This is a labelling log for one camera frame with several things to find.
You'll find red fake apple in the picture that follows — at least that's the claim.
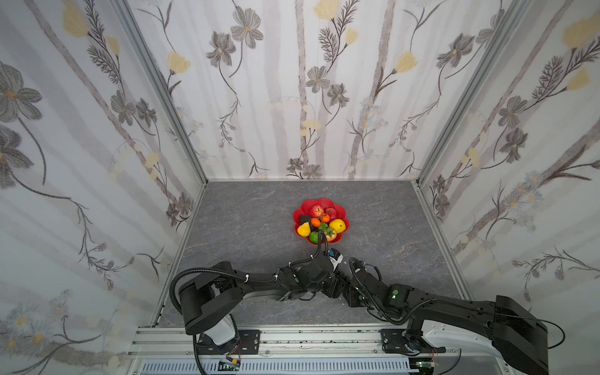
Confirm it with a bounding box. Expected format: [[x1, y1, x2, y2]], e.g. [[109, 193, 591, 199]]
[[324, 228, 338, 243]]

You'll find green fake lime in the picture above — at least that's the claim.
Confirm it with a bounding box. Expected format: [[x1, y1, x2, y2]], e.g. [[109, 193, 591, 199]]
[[309, 231, 320, 245]]

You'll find yellow fake lemon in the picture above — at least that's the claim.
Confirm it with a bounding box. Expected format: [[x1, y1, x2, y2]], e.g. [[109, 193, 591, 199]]
[[329, 219, 347, 234]]

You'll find yellow fake pear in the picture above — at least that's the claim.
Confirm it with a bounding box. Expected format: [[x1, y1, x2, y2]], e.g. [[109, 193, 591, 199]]
[[296, 222, 313, 238]]

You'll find red crinkled fake fruit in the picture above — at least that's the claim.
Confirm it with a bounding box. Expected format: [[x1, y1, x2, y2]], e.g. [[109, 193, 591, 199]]
[[310, 205, 326, 219]]

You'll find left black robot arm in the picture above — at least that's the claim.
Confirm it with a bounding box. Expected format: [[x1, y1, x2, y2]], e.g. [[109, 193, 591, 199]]
[[169, 251, 350, 347]]

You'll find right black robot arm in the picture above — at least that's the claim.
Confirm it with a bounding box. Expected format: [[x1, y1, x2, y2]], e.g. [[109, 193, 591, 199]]
[[334, 270, 549, 374]]

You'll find red flower-shaped fruit bowl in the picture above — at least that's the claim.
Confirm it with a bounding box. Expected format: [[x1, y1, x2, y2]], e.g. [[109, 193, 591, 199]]
[[292, 198, 350, 245]]

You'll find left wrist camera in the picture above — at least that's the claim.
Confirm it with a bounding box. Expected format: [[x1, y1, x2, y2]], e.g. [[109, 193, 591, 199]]
[[328, 249, 344, 270]]

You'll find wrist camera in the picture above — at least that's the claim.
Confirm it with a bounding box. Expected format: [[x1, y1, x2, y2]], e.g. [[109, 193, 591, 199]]
[[351, 259, 366, 273], [328, 249, 344, 270]]

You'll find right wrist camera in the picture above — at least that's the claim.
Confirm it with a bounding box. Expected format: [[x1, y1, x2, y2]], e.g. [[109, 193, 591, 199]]
[[351, 259, 366, 273]]

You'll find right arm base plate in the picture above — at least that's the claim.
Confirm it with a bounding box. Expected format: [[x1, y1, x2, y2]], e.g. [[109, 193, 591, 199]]
[[380, 329, 446, 356]]

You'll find white perforated cable duct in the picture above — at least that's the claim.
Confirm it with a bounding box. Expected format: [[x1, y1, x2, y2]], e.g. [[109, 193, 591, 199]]
[[139, 358, 419, 374]]

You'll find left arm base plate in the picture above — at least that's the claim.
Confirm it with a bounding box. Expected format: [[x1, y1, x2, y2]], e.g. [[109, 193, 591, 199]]
[[194, 330, 261, 356]]

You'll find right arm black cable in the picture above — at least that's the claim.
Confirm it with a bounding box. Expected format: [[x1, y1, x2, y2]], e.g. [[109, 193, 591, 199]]
[[533, 318, 567, 351]]

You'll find aluminium mounting rail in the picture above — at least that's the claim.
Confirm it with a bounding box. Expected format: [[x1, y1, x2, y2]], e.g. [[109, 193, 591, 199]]
[[126, 322, 512, 362]]

